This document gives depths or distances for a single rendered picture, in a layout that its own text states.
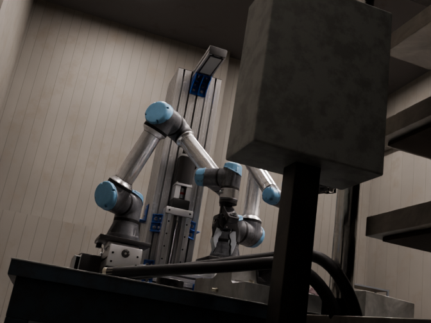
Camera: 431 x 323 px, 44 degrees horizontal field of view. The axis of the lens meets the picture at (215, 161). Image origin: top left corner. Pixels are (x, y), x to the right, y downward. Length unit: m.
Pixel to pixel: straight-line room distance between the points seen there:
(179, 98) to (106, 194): 0.78
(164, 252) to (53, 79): 9.37
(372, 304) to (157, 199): 1.25
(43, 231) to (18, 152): 2.12
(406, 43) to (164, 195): 1.56
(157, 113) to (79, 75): 9.45
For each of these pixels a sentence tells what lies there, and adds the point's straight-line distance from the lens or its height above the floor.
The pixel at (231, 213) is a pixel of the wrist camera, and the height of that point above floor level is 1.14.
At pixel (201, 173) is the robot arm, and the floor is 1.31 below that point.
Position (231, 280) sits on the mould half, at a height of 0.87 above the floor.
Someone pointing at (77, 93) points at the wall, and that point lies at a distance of 11.60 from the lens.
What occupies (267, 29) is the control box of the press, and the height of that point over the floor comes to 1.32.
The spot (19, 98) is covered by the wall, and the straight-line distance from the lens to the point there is 11.52.
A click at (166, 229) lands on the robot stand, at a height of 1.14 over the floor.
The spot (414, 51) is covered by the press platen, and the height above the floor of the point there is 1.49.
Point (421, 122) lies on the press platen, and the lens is 1.33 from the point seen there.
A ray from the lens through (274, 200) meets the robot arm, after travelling 2.41.
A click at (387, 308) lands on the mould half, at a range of 1.90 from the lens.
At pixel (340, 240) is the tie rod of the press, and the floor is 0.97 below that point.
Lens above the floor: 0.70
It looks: 18 degrees up
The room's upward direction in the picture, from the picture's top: 9 degrees clockwise
